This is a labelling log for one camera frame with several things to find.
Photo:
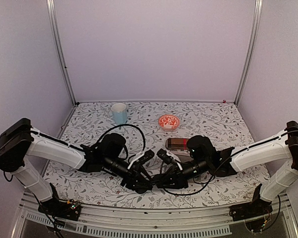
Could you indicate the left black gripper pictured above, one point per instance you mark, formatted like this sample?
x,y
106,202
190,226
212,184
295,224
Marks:
x,y
133,176

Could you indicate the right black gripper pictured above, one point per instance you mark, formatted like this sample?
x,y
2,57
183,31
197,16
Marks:
x,y
177,178

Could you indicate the pink translucent plastic cup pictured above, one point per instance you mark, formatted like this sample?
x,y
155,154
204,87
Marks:
x,y
185,157

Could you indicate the brown striped glasses case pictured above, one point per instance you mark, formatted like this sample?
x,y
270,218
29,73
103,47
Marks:
x,y
176,144

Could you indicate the black sunglasses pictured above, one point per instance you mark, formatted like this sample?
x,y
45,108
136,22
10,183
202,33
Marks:
x,y
151,181

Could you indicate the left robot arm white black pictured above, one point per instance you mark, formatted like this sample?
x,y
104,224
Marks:
x,y
22,140

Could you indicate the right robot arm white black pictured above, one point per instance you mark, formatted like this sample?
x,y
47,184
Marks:
x,y
230,161

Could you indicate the floral patterned table mat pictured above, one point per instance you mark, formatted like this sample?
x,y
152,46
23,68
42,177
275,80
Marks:
x,y
221,123

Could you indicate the red patterned small bowl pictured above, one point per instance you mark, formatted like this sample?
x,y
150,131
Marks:
x,y
168,122

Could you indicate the light blue paper cup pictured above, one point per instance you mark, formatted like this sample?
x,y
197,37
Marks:
x,y
119,113

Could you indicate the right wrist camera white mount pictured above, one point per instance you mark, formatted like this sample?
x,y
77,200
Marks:
x,y
170,160

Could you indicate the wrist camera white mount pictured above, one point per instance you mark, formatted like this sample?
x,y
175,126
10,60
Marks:
x,y
141,158
170,160

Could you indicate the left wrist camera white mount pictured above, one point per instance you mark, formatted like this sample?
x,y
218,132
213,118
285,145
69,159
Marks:
x,y
141,158

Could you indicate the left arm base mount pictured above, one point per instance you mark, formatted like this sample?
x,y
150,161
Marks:
x,y
69,210

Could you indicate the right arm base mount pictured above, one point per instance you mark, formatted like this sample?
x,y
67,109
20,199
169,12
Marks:
x,y
256,207

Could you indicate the right aluminium frame post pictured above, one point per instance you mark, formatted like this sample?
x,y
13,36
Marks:
x,y
250,51

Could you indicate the aluminium frame post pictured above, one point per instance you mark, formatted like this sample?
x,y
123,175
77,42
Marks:
x,y
250,51
58,44

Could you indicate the left aluminium frame post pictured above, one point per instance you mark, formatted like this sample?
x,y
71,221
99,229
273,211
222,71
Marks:
x,y
58,44

